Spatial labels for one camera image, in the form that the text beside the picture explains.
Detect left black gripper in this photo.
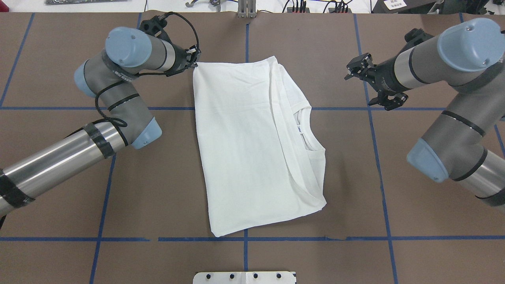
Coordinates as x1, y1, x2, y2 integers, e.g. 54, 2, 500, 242
166, 46, 197, 77

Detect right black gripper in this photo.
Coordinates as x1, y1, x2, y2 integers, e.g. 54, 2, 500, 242
344, 53, 409, 111

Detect white printed t-shirt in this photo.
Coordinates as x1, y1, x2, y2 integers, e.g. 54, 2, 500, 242
193, 56, 327, 237

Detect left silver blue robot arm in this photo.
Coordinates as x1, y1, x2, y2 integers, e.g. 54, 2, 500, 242
1, 24, 200, 216

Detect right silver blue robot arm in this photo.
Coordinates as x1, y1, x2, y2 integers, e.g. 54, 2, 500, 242
345, 18, 505, 211

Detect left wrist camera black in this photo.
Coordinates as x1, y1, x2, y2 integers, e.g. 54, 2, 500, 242
138, 15, 171, 43

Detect aluminium frame post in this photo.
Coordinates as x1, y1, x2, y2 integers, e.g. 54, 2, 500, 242
238, 0, 257, 19

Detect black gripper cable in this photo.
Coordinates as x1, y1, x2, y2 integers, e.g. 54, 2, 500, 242
94, 12, 201, 146

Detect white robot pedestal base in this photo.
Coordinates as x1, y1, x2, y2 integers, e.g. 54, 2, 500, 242
193, 271, 297, 284

